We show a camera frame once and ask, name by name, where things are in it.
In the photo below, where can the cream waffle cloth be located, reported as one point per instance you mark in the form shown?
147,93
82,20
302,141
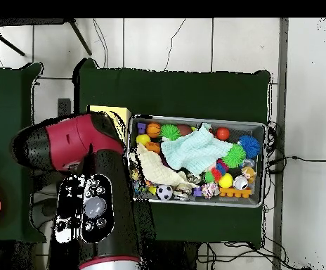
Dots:
154,168

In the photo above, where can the mint green waffle cloth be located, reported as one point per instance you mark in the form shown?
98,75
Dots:
194,152

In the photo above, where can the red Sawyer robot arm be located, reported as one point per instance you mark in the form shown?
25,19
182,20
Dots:
67,140

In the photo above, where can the wooden box with three holes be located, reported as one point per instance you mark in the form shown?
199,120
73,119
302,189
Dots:
118,112

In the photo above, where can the shallow mesh bin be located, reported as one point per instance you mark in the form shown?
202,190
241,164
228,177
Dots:
236,202

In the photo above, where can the small orange basketball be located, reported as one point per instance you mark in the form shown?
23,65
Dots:
153,130

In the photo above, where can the brown toy football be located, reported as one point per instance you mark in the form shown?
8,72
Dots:
184,129

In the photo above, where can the small soccer ball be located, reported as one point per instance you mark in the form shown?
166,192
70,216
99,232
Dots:
164,192

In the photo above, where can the red ball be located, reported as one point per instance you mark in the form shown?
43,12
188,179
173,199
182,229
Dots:
222,133

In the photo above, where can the dark green table cloth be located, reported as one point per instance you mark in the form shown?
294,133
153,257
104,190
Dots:
194,92

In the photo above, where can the yellow ball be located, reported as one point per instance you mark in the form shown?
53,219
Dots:
225,180

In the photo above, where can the blue spiky ball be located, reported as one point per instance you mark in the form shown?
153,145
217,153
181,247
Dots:
250,146

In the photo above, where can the black upright panel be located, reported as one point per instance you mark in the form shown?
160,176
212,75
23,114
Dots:
64,107

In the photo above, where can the grey stand base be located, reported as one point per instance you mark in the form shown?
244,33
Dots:
43,211

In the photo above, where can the green cloth side table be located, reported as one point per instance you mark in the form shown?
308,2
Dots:
2,98

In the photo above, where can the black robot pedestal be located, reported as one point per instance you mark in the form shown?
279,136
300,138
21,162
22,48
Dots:
174,258

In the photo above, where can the black metal frame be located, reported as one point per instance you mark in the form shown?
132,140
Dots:
79,36

